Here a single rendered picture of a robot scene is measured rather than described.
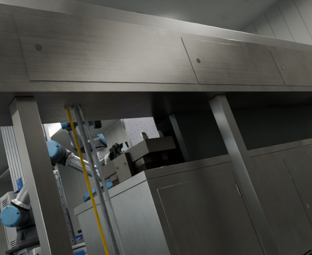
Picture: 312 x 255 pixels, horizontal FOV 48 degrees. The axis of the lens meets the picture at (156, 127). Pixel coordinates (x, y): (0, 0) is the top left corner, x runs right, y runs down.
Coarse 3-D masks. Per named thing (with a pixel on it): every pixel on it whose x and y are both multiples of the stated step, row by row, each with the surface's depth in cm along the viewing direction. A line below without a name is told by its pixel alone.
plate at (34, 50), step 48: (0, 48) 100; (48, 48) 109; (96, 48) 122; (144, 48) 137; (192, 48) 157; (240, 48) 183; (0, 96) 97; (48, 96) 106; (96, 96) 118; (144, 96) 132; (192, 96) 151; (240, 96) 174; (288, 96) 208
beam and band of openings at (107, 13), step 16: (0, 0) 126; (16, 0) 130; (32, 0) 135; (48, 0) 140; (64, 0) 145; (96, 16) 152; (112, 16) 159; (128, 16) 165; (144, 16) 173; (192, 32) 192; (208, 32) 202; (224, 32) 213; (240, 32) 226; (288, 48) 261; (304, 48) 280
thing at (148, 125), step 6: (144, 120) 178; (150, 120) 174; (138, 126) 182; (144, 126) 178; (150, 126) 175; (156, 126) 172; (132, 132) 186; (138, 132) 182; (150, 132) 175; (156, 132) 172; (132, 138) 186; (138, 138) 182; (150, 138) 175; (132, 144) 187
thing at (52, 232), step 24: (216, 96) 160; (24, 120) 99; (216, 120) 161; (24, 144) 97; (240, 144) 155; (24, 168) 98; (48, 168) 97; (240, 168) 153; (48, 192) 95; (48, 216) 92; (264, 216) 145; (48, 240) 90; (264, 240) 146
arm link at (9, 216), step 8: (48, 144) 206; (56, 144) 206; (56, 152) 204; (64, 152) 216; (56, 160) 208; (24, 184) 204; (24, 192) 201; (16, 200) 200; (24, 200) 201; (8, 208) 197; (16, 208) 197; (24, 208) 200; (0, 216) 197; (8, 216) 196; (16, 216) 196; (24, 216) 201; (8, 224) 196; (16, 224) 197
